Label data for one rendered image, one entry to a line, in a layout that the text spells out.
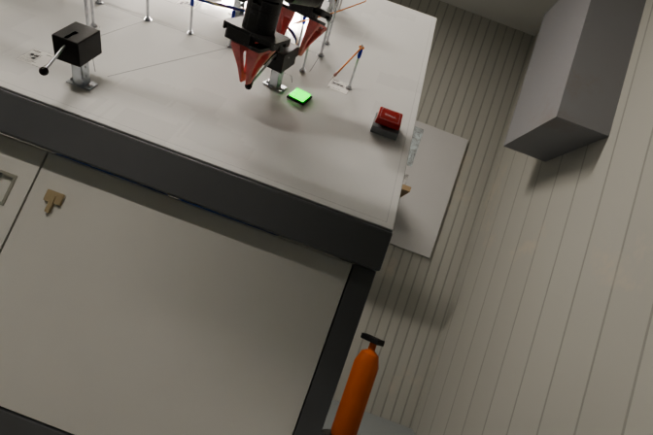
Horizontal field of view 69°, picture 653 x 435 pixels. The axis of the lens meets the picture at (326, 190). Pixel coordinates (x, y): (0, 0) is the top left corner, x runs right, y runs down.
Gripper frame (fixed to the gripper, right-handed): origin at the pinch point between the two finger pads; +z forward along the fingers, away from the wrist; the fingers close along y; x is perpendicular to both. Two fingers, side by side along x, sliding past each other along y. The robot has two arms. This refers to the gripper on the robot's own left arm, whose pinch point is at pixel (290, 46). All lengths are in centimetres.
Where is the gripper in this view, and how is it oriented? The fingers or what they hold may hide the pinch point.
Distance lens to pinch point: 102.9
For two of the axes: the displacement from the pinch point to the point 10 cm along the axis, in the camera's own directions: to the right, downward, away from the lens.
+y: -8.7, -4.6, 1.6
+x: -2.7, 1.9, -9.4
